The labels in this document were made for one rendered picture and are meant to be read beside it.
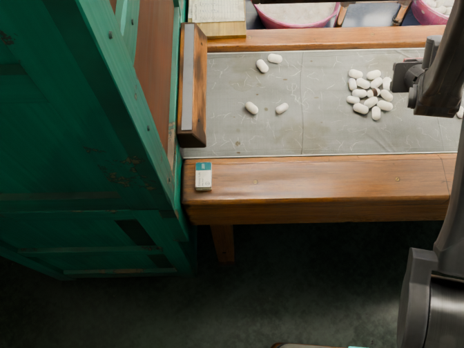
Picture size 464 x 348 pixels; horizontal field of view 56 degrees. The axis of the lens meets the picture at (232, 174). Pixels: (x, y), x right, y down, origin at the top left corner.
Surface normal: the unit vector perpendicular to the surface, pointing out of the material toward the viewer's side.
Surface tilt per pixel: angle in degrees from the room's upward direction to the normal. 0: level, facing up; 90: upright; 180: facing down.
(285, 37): 0
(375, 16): 0
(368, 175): 0
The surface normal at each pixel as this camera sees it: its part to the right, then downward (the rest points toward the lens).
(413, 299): -0.18, -0.54
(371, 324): -0.02, -0.38
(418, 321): -0.28, -0.11
